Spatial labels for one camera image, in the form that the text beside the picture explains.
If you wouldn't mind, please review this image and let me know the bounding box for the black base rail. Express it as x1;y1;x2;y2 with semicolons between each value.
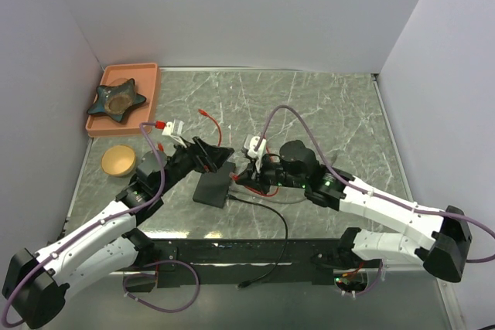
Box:
120;230;395;287

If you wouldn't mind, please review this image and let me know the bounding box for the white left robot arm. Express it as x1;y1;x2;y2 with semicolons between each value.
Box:
2;137;234;329

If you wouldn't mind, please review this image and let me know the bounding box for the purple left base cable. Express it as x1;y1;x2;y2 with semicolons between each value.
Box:
123;260;201;313

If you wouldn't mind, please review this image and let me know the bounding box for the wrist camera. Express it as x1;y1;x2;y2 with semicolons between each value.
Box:
241;134;267;172
154;119;187;148

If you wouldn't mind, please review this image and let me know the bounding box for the dark star-shaped dish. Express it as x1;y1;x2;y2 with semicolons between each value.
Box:
87;78;147;123

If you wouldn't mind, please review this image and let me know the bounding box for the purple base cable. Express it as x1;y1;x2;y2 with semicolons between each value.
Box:
340;260;387;299
123;260;201;313

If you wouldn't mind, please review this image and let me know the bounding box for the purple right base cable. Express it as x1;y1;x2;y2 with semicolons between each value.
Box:
340;260;387;299

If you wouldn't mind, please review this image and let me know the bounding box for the small wooden bowl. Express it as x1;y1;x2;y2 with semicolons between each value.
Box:
101;145;136;177

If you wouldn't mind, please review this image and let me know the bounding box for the black cable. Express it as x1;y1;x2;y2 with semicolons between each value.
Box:
226;192;289;289

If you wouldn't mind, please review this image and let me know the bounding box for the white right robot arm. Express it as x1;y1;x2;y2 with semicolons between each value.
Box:
234;135;472;283

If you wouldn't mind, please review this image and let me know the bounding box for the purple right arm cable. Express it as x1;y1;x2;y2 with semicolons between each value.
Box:
254;104;495;264

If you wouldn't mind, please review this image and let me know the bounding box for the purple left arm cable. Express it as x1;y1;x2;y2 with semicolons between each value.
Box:
0;121;167;326

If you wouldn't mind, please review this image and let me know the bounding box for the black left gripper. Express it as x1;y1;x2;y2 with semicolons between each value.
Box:
156;135;233;195

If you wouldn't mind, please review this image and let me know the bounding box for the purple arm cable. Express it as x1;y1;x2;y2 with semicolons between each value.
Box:
254;104;495;264
0;121;167;326

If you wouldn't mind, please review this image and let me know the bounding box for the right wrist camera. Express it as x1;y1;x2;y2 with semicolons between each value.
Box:
241;134;267;172

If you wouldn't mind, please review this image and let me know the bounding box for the black network switch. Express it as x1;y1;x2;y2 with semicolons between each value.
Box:
193;162;236;209

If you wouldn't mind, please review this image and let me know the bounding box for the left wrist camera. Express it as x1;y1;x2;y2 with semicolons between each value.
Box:
154;119;187;148

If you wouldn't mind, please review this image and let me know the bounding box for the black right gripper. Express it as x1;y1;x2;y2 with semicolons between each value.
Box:
237;151;308;195

